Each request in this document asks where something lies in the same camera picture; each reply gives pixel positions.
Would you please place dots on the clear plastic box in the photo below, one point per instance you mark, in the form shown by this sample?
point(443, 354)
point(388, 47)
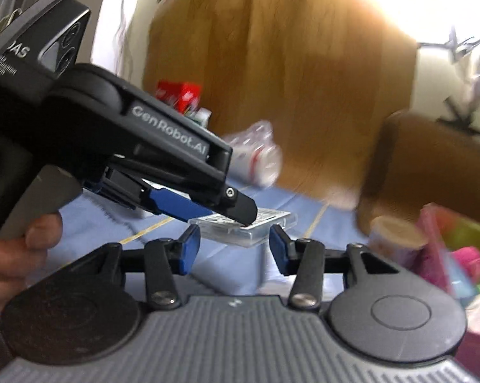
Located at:
point(263, 223)

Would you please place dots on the person's left hand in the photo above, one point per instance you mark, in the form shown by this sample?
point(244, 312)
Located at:
point(20, 255)

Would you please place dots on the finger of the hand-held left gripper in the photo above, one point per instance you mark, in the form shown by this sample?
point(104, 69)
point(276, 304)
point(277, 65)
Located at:
point(180, 205)
point(240, 209)

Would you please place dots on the clear plastic cup with lid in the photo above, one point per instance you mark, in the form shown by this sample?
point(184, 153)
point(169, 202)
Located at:
point(397, 239)

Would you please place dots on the pink knitted scrubber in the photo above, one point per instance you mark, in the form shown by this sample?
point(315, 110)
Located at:
point(469, 263)

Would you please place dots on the green drink carton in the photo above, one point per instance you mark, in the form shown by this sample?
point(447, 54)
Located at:
point(198, 117)

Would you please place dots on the brown wooden chair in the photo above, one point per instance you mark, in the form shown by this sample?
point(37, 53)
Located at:
point(423, 159)

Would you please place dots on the black tape strips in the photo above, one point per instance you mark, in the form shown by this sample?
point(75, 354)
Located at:
point(463, 48)

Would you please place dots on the blue striped tablecloth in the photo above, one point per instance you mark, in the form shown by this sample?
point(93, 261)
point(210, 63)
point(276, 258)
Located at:
point(232, 267)

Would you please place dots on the wooden panel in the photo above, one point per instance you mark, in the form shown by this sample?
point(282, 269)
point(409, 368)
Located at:
point(287, 68)

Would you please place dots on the red snack tin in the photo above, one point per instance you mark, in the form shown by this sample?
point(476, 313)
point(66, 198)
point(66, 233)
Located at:
point(178, 95)

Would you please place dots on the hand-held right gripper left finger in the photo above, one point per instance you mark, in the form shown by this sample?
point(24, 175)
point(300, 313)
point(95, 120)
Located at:
point(190, 247)

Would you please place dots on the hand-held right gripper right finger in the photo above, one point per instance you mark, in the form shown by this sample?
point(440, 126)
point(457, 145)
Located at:
point(279, 249)

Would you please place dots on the pink storage box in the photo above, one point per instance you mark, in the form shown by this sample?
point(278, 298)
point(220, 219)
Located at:
point(435, 227)

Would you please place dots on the plastic bag with white bottle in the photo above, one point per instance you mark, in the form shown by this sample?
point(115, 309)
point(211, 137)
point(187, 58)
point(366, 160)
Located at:
point(259, 151)

